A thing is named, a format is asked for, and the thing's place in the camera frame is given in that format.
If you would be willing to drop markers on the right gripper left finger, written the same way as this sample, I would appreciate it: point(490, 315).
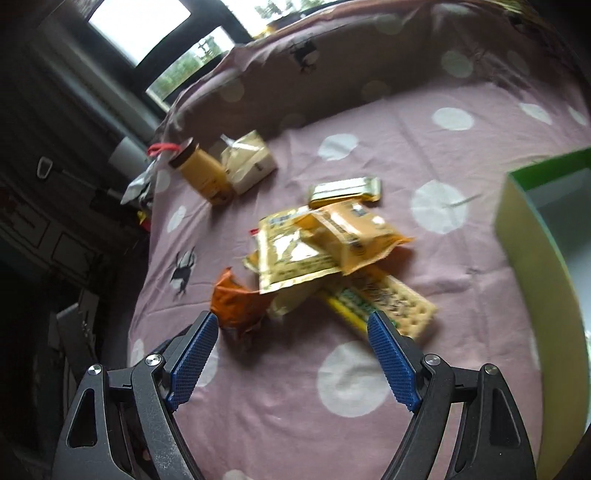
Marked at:
point(121, 422)

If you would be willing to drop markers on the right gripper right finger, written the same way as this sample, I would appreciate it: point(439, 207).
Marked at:
point(491, 442)

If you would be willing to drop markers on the orange red snack packet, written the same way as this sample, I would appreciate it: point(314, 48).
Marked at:
point(236, 307)

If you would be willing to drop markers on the cracker pack green yellow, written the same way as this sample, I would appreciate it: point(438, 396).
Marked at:
point(354, 297)

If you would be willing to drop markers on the yellow snack pouch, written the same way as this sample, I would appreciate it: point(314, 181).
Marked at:
point(285, 259)

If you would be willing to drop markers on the orange biscuit packet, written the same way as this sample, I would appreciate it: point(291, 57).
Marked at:
point(352, 234)

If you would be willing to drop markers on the gold snack bar wrapper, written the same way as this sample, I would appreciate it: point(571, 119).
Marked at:
point(366, 189)

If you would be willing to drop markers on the green cardboard box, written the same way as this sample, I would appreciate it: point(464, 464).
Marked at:
point(543, 225)

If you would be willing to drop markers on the crumpled silver bag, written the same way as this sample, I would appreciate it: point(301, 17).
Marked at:
point(141, 189)

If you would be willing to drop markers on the yellow bear bottle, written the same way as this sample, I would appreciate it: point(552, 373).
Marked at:
point(202, 172)

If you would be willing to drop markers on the white tissue pack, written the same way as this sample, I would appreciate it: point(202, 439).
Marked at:
point(246, 161)

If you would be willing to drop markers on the pink polka dot cloth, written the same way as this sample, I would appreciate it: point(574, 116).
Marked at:
point(440, 101)

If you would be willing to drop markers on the window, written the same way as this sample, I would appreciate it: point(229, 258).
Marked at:
point(163, 44)

